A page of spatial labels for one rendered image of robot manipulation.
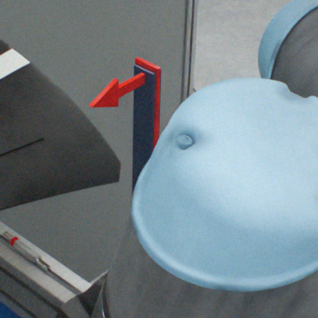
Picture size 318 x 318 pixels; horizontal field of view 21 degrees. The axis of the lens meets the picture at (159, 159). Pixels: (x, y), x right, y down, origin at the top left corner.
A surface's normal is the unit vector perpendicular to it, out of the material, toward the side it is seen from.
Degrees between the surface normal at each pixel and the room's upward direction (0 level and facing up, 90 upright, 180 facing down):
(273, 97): 17
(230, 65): 0
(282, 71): 71
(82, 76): 90
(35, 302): 90
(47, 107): 21
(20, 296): 90
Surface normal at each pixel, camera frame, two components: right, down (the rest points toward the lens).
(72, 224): 0.75, 0.41
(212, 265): -0.39, 0.57
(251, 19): 0.04, -0.80
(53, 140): 0.36, -0.64
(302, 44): -0.66, -0.53
